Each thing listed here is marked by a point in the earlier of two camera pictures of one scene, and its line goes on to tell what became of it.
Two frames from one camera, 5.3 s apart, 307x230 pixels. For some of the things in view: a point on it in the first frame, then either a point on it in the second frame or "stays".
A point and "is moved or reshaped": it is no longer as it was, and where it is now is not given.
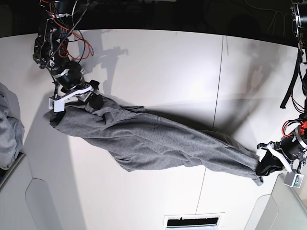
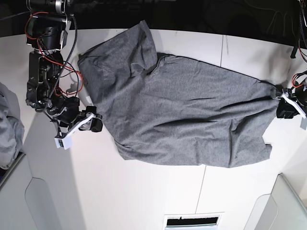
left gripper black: x=69 y=75 -> x=67 y=111
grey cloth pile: x=12 y=127 stays
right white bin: x=285 y=208 stays
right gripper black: x=291 y=147 -> x=286 y=110
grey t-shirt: x=137 y=139 is moved or reshaped
